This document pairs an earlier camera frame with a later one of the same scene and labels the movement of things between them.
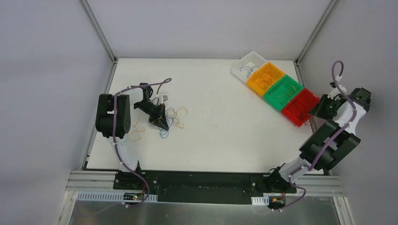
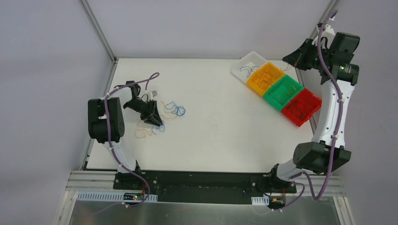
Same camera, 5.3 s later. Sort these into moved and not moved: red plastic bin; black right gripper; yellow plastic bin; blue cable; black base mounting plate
Moved: black right gripper
Not moved: black base mounting plate; blue cable; yellow plastic bin; red plastic bin
